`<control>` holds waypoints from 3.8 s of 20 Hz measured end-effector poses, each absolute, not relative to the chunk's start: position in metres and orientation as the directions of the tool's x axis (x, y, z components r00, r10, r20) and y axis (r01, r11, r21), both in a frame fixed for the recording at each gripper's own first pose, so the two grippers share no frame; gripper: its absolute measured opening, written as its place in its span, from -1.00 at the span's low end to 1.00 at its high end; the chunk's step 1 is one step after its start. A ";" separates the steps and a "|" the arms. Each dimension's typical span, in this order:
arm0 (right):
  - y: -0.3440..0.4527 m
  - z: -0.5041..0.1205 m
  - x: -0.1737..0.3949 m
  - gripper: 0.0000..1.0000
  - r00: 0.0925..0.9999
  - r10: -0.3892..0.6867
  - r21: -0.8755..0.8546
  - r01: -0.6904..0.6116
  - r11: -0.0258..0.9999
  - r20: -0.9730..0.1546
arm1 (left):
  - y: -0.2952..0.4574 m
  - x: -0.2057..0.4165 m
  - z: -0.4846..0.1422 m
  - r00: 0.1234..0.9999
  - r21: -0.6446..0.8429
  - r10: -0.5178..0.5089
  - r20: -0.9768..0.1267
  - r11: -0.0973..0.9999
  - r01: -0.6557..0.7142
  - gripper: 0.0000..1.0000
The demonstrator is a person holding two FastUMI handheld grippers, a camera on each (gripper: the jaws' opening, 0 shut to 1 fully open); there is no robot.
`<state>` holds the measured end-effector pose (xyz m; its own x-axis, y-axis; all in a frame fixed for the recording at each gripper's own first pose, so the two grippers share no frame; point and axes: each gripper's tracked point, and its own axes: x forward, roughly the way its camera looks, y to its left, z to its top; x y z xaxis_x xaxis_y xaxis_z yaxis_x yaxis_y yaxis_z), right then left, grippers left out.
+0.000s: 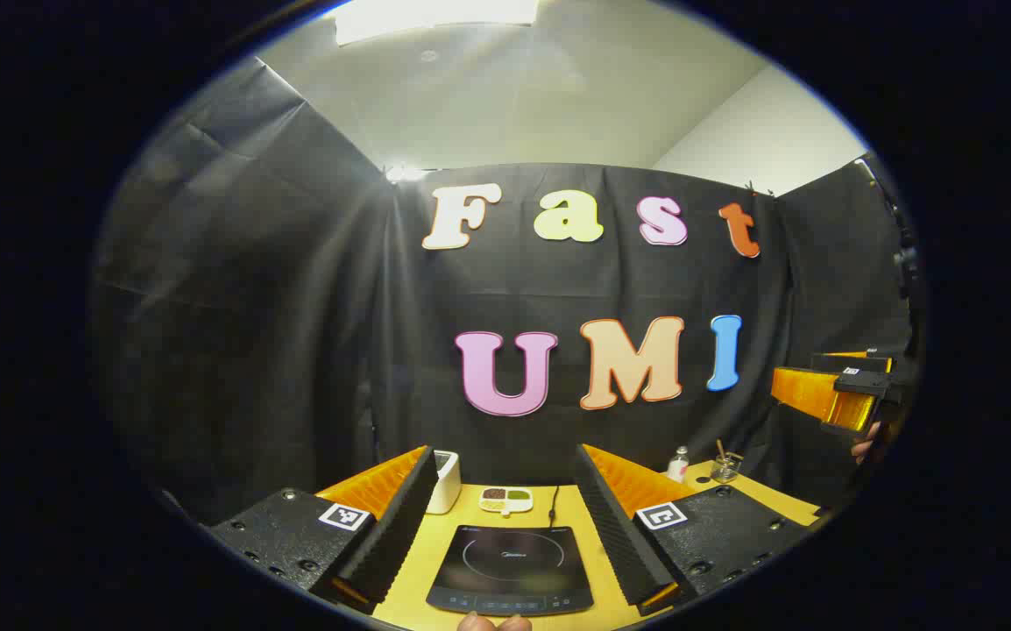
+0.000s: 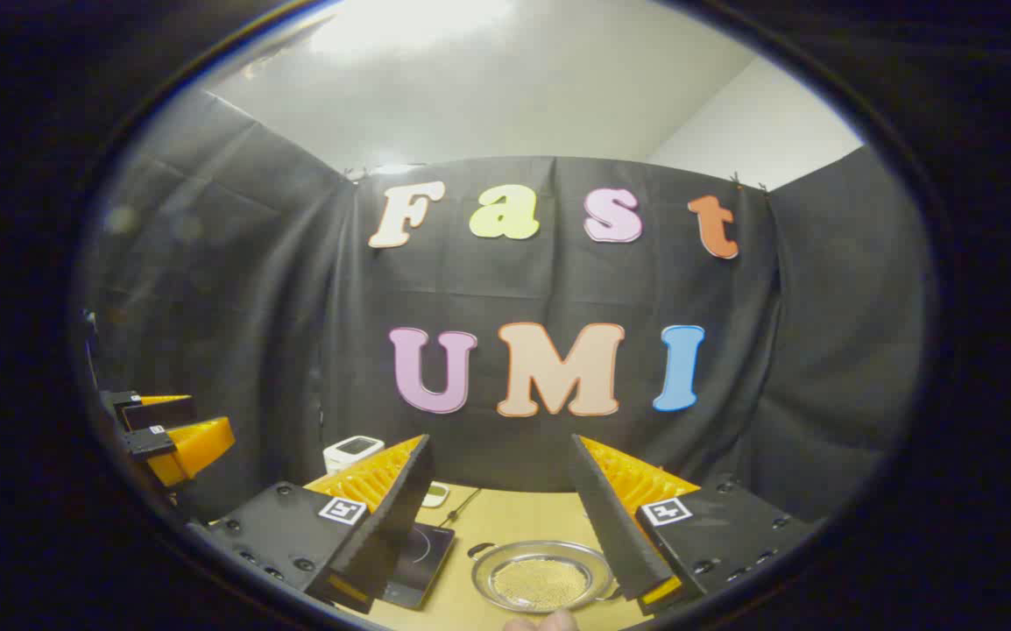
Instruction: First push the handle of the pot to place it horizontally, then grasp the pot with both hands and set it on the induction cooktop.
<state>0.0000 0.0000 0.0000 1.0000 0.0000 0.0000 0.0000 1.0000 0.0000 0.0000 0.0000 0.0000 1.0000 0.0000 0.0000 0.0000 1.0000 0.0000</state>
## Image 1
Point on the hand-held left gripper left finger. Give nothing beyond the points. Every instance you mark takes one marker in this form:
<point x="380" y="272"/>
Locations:
<point x="400" y="535"/>

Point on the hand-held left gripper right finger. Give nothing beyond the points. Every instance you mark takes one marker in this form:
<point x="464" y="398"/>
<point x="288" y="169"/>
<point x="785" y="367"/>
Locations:
<point x="615" y="535"/>

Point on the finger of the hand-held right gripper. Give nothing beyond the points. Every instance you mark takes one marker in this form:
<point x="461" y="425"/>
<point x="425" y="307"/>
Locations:
<point x="856" y="359"/>
<point x="808" y="394"/>

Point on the black induction cooktop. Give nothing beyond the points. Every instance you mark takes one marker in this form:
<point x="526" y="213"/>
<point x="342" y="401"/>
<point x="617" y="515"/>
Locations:
<point x="510" y="570"/>

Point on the white toaster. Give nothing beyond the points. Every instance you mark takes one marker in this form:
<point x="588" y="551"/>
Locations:
<point x="446" y="482"/>

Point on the clear bottle with white label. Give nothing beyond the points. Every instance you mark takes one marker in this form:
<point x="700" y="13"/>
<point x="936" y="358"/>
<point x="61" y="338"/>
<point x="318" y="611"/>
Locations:
<point x="677" y="467"/>

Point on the white divided bean dish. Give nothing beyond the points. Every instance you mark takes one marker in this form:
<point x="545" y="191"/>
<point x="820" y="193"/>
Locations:
<point x="505" y="500"/>

